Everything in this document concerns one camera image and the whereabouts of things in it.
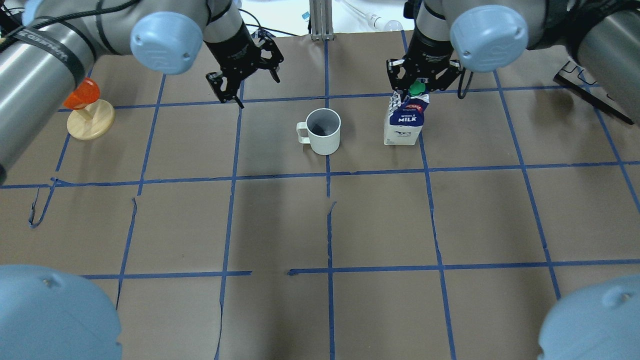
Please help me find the black wire mug rack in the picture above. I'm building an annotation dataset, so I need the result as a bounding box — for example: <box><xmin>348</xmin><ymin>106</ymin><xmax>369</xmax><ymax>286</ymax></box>
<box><xmin>553</xmin><ymin>59</ymin><xmax>638</xmax><ymax>126</ymax></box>

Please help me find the white mug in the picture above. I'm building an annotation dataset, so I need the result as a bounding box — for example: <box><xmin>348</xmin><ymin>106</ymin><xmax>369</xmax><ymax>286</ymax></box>
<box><xmin>295</xmin><ymin>108</ymin><xmax>342</xmax><ymax>156</ymax></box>

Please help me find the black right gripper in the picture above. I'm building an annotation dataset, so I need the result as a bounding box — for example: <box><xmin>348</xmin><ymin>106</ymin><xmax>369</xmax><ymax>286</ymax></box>
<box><xmin>386</xmin><ymin>35</ymin><xmax>463</xmax><ymax>98</ymax></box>

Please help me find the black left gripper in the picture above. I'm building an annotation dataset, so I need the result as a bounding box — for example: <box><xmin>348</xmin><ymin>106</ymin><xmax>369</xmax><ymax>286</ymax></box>
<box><xmin>206</xmin><ymin>24</ymin><xmax>284</xmax><ymax>109</ymax></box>

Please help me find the orange mug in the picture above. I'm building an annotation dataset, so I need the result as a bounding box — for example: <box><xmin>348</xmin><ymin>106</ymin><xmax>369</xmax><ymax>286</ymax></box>
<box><xmin>62</xmin><ymin>77</ymin><xmax>101</xmax><ymax>111</ymax></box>

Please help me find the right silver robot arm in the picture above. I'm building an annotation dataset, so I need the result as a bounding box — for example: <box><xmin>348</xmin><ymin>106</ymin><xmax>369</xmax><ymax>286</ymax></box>
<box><xmin>386</xmin><ymin>0</ymin><xmax>639</xmax><ymax>125</ymax></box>

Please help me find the wooden mug tree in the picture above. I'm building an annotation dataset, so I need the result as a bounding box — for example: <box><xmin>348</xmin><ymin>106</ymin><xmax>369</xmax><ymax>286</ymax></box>
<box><xmin>66</xmin><ymin>99</ymin><xmax>115</xmax><ymax>141</ymax></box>

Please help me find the aluminium frame post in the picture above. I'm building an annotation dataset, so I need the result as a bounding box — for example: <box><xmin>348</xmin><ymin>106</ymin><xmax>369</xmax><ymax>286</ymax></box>
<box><xmin>308</xmin><ymin>0</ymin><xmax>335</xmax><ymax>42</ymax></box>

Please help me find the blue white milk carton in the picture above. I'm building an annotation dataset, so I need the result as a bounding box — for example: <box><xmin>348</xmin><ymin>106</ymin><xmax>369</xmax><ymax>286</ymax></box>
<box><xmin>383</xmin><ymin>80</ymin><xmax>430</xmax><ymax>146</ymax></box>

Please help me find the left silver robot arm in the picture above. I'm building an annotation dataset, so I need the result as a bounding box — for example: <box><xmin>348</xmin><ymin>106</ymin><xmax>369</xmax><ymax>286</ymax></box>
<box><xmin>0</xmin><ymin>0</ymin><xmax>284</xmax><ymax>182</ymax></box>

